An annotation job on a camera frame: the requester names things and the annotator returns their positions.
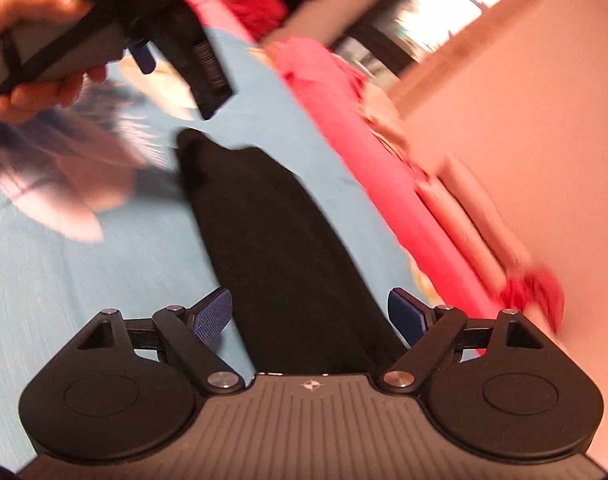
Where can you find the red cloth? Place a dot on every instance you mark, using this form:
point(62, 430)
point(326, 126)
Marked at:
point(259, 12)

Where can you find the beige cloth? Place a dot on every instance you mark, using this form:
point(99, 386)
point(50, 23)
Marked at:
point(463, 200)

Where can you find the window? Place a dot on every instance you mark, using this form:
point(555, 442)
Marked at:
point(433, 5)

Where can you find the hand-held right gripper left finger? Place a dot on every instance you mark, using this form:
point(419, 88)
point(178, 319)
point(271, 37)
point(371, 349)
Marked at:
point(211, 317)

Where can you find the person's left hand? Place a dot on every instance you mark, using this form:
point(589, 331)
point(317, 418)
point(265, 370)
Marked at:
point(39, 5)

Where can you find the black pants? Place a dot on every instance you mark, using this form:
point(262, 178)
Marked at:
point(274, 235)

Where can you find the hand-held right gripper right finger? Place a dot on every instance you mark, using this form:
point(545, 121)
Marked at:
point(406, 317)

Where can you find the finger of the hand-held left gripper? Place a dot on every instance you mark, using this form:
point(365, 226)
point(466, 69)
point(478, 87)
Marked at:
point(144, 57)

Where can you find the light blue printed bedsheet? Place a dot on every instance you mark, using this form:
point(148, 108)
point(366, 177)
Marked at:
point(59, 285)

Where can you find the pink blanket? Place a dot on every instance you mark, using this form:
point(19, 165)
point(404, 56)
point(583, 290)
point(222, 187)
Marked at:
point(373, 170)

